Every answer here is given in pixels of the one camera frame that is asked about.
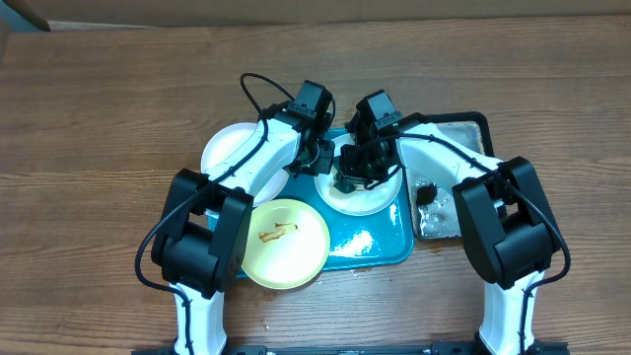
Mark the yellow green sponge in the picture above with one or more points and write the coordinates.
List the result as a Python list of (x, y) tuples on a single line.
[(344, 185)]

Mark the yellow-green plate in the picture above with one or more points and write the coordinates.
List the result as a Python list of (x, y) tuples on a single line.
[(287, 245)]

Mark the black soapy water tray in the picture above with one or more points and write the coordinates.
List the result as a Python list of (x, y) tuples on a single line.
[(438, 219)]

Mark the white plate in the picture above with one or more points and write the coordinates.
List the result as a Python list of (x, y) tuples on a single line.
[(360, 202), (222, 148)]

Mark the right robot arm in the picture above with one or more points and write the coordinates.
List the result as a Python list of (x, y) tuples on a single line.
[(507, 227)]

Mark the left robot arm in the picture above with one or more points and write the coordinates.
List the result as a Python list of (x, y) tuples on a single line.
[(200, 241)]

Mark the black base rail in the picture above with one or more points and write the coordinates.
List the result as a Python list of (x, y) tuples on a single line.
[(437, 348)]

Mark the teal plastic tray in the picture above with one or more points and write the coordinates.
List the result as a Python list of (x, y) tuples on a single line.
[(385, 237)]

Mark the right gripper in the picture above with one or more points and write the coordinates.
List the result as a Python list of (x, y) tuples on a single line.
[(352, 172)]

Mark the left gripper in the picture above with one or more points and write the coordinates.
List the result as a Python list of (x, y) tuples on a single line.
[(326, 148)]

